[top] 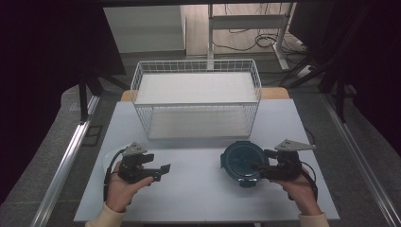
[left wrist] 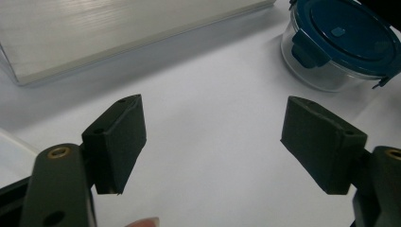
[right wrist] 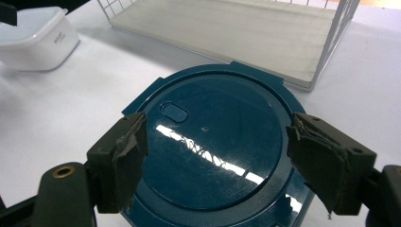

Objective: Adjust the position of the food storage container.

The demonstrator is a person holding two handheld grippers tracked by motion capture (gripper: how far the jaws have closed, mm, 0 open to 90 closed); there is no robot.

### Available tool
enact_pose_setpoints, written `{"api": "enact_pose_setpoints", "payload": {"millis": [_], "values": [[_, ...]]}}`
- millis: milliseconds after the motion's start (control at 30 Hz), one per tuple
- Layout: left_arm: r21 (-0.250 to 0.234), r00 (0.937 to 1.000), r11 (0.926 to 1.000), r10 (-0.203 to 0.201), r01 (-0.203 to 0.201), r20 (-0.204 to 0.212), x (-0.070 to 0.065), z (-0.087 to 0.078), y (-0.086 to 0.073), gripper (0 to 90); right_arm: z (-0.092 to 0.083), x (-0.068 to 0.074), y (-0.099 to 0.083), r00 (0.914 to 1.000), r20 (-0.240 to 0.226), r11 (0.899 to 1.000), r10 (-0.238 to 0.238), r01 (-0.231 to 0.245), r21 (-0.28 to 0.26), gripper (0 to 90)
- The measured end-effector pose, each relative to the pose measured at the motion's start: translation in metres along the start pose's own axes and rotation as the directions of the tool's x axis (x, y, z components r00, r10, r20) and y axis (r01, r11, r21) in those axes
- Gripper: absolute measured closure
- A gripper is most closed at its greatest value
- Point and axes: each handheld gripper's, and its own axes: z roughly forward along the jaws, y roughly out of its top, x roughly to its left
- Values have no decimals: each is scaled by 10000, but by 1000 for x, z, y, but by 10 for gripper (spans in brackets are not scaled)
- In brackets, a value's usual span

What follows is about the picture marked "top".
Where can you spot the round dark teal lidded container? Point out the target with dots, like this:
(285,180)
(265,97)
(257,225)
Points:
(236,159)

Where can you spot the person's right hand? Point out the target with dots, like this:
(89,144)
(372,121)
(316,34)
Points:
(299,192)

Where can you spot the black metal stand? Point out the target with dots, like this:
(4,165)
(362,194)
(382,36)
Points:
(339,94)
(83,101)

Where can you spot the white metal desk frame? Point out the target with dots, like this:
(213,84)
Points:
(246,22)

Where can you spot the white cabinet panel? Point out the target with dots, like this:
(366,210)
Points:
(143,28)

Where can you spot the wooden table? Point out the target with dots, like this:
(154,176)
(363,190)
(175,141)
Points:
(274,93)

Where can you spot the white power strip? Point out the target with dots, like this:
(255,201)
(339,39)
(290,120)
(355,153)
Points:
(304,71)

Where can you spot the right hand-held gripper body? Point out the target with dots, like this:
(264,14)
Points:
(288,165)

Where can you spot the person's left hand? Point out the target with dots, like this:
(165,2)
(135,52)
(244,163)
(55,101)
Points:
(121,190)

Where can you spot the dark curtain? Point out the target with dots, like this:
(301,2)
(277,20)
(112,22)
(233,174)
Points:
(38,63)
(378,63)

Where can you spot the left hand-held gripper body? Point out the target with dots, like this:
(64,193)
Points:
(134,168)

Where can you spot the aluminium rail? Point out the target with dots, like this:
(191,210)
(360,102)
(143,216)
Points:
(63,164)
(362,164)

